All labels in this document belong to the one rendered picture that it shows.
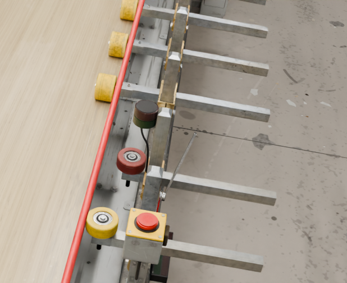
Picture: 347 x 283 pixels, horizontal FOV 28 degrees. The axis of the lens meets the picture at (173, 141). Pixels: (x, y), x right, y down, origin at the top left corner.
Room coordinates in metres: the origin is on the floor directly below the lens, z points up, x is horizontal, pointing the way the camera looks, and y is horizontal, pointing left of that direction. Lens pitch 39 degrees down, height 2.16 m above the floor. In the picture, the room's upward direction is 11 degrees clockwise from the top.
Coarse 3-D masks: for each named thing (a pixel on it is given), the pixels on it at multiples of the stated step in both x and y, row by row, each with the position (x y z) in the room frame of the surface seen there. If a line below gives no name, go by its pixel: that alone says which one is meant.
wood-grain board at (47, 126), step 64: (0, 0) 2.16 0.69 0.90; (64, 0) 2.25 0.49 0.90; (0, 64) 1.78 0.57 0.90; (64, 64) 1.85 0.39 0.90; (0, 128) 1.48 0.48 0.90; (64, 128) 1.54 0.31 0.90; (0, 192) 1.24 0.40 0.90; (64, 192) 1.28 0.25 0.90; (0, 256) 1.04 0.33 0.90; (64, 256) 1.08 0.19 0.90
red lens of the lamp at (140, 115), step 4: (148, 100) 1.46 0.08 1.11; (156, 104) 1.45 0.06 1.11; (136, 108) 1.41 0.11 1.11; (136, 112) 1.41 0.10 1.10; (140, 112) 1.40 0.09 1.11; (156, 112) 1.41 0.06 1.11; (136, 116) 1.41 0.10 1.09; (140, 116) 1.40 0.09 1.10; (144, 116) 1.40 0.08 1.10; (148, 116) 1.40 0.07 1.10; (152, 116) 1.41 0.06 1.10; (156, 116) 1.42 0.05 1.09; (144, 120) 1.40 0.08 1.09; (148, 120) 1.40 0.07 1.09; (152, 120) 1.41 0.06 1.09
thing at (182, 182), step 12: (144, 168) 1.48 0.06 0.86; (132, 180) 1.45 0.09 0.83; (168, 180) 1.46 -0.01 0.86; (180, 180) 1.46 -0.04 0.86; (192, 180) 1.47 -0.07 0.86; (204, 180) 1.48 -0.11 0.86; (204, 192) 1.46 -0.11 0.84; (216, 192) 1.46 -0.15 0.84; (228, 192) 1.46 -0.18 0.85; (240, 192) 1.46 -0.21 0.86; (252, 192) 1.47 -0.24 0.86; (264, 192) 1.48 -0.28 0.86
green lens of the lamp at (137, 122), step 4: (136, 120) 1.40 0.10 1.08; (140, 120) 1.40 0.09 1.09; (156, 120) 1.42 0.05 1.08; (136, 124) 1.40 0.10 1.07; (140, 124) 1.40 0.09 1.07; (144, 124) 1.40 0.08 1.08; (148, 124) 1.40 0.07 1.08; (152, 124) 1.41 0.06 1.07; (144, 128) 1.40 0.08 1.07; (148, 128) 1.40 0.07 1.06
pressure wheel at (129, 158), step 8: (120, 152) 1.47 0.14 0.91; (128, 152) 1.48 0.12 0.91; (136, 152) 1.49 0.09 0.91; (120, 160) 1.44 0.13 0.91; (128, 160) 1.45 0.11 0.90; (136, 160) 1.46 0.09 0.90; (144, 160) 1.46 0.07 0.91; (120, 168) 1.44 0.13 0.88; (128, 168) 1.43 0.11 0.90; (136, 168) 1.43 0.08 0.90; (128, 184) 1.46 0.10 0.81
